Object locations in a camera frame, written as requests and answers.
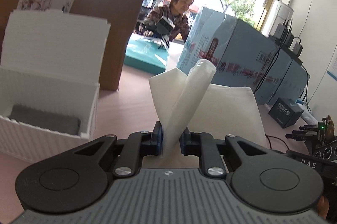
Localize seated woman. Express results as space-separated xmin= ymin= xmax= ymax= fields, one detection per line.
xmin=139 ymin=0 xmax=194 ymax=42

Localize black power adapters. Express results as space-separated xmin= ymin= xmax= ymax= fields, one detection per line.
xmin=268 ymin=19 xmax=303 ymax=66

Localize small black box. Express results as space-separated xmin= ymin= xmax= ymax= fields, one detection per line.
xmin=269 ymin=98 xmax=303 ymax=128

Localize black cable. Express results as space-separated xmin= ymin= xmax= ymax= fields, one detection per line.
xmin=252 ymin=19 xmax=313 ymax=114

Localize teal flat box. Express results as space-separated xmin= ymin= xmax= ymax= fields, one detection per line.
xmin=123 ymin=33 xmax=169 ymax=75

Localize white cloth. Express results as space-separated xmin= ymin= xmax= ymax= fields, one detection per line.
xmin=143 ymin=59 xmax=267 ymax=168

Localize white storage box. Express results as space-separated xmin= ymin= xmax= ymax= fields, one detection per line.
xmin=1 ymin=10 xmax=110 ymax=162

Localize light blue printed carton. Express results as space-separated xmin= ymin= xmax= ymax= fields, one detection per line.
xmin=177 ymin=8 xmax=310 ymax=105

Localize white air conditioner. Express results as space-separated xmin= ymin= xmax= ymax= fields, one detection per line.
xmin=261 ymin=0 xmax=294 ymax=37

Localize grey cloth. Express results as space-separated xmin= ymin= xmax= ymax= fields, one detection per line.
xmin=8 ymin=105 xmax=81 ymax=135

